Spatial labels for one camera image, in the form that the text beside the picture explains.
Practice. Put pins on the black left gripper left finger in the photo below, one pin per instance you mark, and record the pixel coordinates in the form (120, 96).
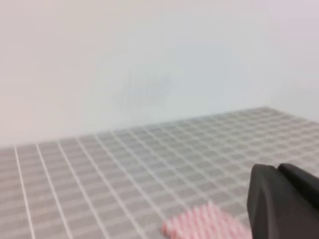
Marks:
(277, 209)

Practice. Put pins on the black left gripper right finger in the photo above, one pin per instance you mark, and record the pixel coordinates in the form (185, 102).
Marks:
(299, 177)

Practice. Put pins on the pink wavy striped towel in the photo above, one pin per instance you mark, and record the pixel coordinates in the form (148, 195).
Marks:
(206, 221)

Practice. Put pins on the grey grid tablecloth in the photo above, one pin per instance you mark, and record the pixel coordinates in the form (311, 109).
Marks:
(124, 184)

